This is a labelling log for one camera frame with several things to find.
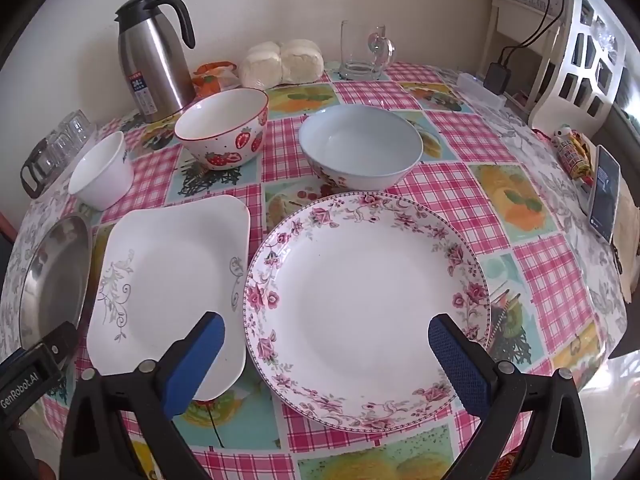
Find black cable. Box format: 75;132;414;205
500;0;566;66

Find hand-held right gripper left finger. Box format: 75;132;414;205
59;311;226;480

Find white square plate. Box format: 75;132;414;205
86;194;251;402

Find bag of white buns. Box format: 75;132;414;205
238;39;326;88

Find smartphone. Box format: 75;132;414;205
587;145;621;243

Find stainless steel thermos jug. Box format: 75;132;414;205
114;0;197;123

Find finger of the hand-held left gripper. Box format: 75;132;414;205
39;321;80;370

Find beige bag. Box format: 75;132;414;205
612;195;640;306

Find pale blue bowl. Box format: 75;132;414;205
298;105;424;192

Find black charger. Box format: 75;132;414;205
482;62;512;95

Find clear drinking glass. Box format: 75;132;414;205
52;125;85;163
67;109;98;151

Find small white square bowl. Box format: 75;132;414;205
68;131;135;211

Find white shelf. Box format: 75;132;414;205
477;0;566;106

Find glass mug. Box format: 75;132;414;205
339;20;396;81

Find glass teapot black handle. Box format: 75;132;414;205
20;132;66;200

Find orange snack packet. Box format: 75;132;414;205
192;61;241;97

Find pink floral round plate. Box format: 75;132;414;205
243;191;492;431

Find strawberry print bowl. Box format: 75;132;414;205
174;88;270;171

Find stainless steel plate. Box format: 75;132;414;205
18;215;94;356

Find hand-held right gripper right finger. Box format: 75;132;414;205
428;313;592;480

